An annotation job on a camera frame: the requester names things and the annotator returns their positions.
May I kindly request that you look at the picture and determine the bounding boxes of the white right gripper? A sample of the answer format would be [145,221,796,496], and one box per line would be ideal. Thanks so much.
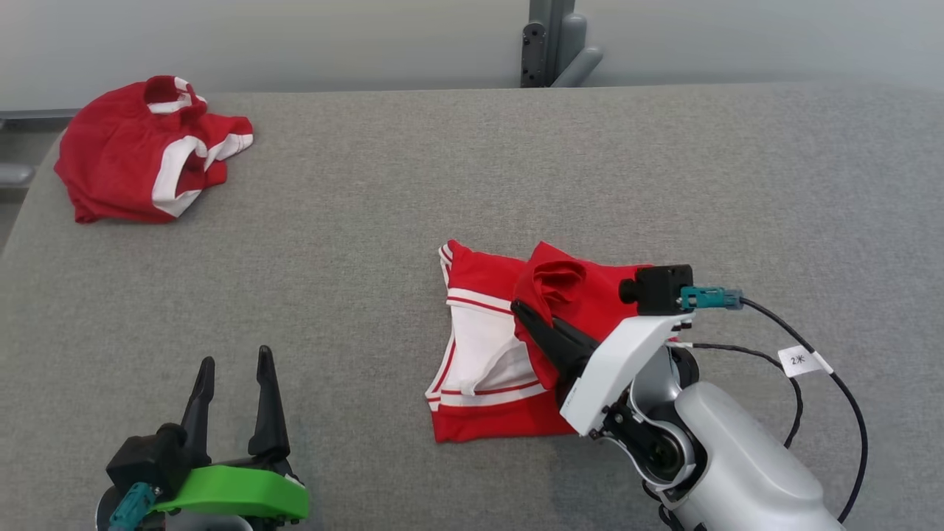
[510,299,695,437]

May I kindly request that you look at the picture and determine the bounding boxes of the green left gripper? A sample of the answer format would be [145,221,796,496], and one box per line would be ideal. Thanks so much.
[150,345,310,521]

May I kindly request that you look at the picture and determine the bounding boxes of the red white lettered jersey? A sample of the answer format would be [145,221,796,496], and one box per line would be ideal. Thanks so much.
[426,240,690,444]

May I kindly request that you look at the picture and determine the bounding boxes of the red shorts with number 23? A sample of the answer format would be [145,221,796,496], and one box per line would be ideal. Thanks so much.
[54,75,254,225]

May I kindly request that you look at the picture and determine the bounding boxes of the teal left camera cable connector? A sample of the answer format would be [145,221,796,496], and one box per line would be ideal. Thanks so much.
[108,482,160,531]

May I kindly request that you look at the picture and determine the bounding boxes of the teal camera cable connector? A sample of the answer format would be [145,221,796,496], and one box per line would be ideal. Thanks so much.
[679,285,745,311]
[108,482,160,531]

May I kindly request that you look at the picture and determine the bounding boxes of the teal right camera cable connector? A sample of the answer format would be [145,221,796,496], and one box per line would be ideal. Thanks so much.
[679,285,745,311]

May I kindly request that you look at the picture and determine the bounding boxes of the white cable label tag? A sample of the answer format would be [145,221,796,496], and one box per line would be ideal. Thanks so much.
[777,344,835,379]

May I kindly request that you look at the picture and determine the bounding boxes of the thin black cable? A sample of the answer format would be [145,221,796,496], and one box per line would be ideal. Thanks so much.
[673,341,805,449]

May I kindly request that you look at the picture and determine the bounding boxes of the grey metal post bracket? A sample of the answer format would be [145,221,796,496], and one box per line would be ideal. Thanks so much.
[520,0,604,89]

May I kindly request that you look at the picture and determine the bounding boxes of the black cable with white tag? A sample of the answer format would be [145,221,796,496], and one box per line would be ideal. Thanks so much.
[740,296,870,524]

